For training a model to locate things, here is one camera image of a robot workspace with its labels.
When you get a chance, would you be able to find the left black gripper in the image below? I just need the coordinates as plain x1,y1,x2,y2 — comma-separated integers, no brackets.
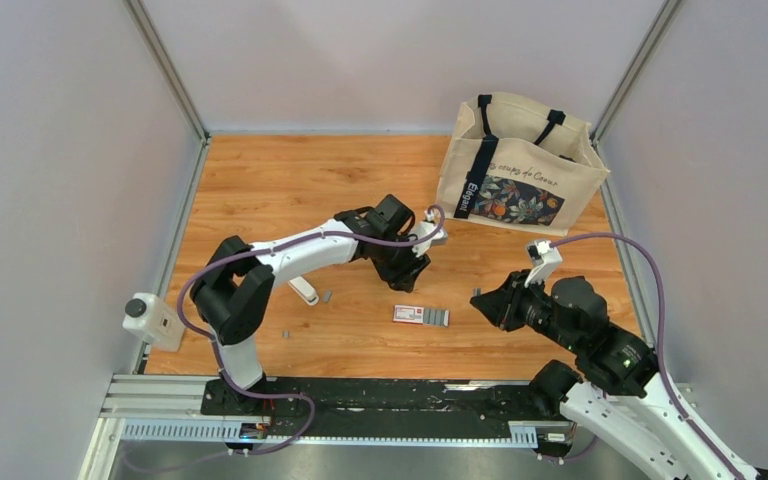
375,231,431,295

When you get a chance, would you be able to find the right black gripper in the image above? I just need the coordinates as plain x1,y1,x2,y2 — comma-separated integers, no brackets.
468,269,580,355

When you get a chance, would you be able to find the white stapler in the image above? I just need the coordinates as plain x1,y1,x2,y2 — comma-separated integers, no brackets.
289,276,319,306

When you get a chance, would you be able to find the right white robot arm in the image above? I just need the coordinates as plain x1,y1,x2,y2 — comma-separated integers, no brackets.
470,270,768,479

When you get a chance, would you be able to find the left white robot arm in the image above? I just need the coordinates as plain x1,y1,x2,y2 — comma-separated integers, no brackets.
176,195,446,415

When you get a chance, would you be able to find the red staple box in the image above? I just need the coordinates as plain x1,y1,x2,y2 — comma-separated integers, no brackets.
392,305,450,328

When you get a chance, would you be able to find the beige floral tote bag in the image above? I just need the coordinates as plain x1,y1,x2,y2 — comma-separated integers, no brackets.
435,92,610,236

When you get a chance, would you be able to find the white box with knob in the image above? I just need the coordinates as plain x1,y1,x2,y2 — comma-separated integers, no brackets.
122,292,185,352

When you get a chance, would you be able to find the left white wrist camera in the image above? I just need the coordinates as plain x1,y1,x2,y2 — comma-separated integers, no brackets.
409,205,448,258

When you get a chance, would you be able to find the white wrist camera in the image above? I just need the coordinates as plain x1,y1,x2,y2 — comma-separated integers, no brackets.
409,205,448,258
525,239,563,286

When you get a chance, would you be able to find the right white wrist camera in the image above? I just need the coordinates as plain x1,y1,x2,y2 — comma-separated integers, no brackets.
525,239,563,286

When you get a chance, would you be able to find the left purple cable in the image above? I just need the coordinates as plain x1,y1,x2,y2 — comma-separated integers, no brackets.
176,205,447,392

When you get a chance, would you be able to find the purple cable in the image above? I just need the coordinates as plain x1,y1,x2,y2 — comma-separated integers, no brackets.
176,205,447,392
549,231,750,480

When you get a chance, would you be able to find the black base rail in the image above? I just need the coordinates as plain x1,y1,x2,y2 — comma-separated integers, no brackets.
200,377,577,457

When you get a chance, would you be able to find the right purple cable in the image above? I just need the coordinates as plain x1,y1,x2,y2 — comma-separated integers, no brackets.
549,231,750,480

